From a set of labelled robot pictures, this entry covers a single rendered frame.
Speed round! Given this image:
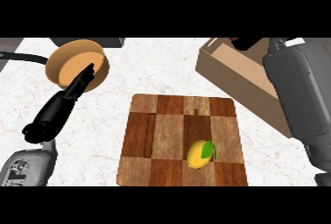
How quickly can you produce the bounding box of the black curved handle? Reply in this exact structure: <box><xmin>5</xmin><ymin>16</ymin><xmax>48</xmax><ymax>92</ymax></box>
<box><xmin>0</xmin><ymin>51</ymin><xmax>51</xmax><ymax>66</ymax></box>

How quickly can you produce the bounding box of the dark grey appliance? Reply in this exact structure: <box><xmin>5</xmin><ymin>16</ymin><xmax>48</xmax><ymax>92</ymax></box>
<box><xmin>51</xmin><ymin>37</ymin><xmax>128</xmax><ymax>49</ymax></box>

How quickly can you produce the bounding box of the checkered wooden cutting board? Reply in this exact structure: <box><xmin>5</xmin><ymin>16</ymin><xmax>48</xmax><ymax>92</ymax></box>
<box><xmin>116</xmin><ymin>93</ymin><xmax>252</xmax><ymax>187</ymax></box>

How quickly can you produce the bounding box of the brown cardboard box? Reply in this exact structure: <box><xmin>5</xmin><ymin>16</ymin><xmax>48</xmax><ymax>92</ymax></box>
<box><xmin>194</xmin><ymin>37</ymin><xmax>296</xmax><ymax>140</ymax></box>

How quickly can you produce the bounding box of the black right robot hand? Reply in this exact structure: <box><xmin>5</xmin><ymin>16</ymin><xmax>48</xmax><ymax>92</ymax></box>
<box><xmin>231</xmin><ymin>37</ymin><xmax>265</xmax><ymax>52</ymax></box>

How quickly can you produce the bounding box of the tan wooden bowl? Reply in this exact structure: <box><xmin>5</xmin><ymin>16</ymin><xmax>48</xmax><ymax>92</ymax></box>
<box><xmin>45</xmin><ymin>38</ymin><xmax>111</xmax><ymax>94</ymax></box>

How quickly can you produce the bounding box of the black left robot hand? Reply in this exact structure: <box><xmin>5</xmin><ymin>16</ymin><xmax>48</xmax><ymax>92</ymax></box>
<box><xmin>21</xmin><ymin>62</ymin><xmax>98</xmax><ymax>144</ymax></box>

